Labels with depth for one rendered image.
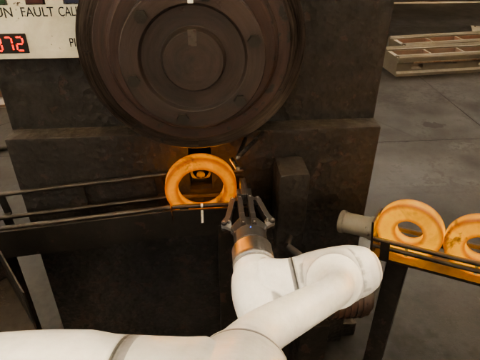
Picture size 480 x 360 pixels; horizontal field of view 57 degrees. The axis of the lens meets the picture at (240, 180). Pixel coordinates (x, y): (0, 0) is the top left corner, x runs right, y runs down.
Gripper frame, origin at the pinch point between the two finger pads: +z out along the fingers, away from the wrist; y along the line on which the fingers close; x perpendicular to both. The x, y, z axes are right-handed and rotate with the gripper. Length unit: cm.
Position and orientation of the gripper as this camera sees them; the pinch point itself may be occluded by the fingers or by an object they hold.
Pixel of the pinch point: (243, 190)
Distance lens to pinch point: 114.5
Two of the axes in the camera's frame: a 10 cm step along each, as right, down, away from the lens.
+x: 0.1, -7.9, -6.1
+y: 10.0, -0.4, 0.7
